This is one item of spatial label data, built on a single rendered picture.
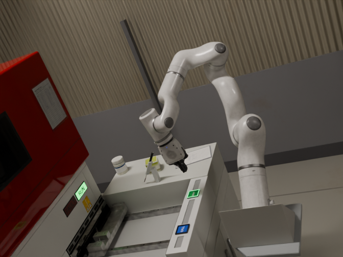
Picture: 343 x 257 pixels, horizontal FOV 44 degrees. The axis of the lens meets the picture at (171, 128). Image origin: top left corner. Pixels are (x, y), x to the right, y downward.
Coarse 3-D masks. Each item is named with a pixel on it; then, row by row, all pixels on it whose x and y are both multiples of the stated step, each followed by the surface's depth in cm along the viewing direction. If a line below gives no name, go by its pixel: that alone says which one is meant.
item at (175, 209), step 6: (150, 210) 229; (156, 210) 227; (162, 210) 225; (168, 210) 224; (174, 210) 223; (126, 216) 233; (132, 216) 231; (138, 216) 230; (144, 216) 230; (150, 216) 229
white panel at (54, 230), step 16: (80, 176) 224; (64, 192) 209; (96, 192) 235; (48, 208) 195; (64, 208) 206; (80, 208) 218; (48, 224) 193; (64, 224) 203; (80, 224) 215; (32, 240) 181; (48, 240) 190; (64, 240) 200; (16, 256) 171; (32, 256) 179; (48, 256) 188; (64, 256) 198; (80, 256) 210
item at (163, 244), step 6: (168, 240) 199; (126, 246) 207; (132, 246) 205; (138, 246) 204; (144, 246) 202; (150, 246) 202; (156, 246) 201; (162, 246) 200; (108, 252) 210; (114, 252) 209; (120, 252) 208; (126, 252) 207; (132, 252) 206
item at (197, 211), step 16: (208, 192) 212; (192, 208) 196; (208, 208) 207; (176, 224) 189; (192, 224) 184; (208, 224) 201; (176, 240) 178; (192, 240) 178; (176, 256) 172; (192, 256) 174
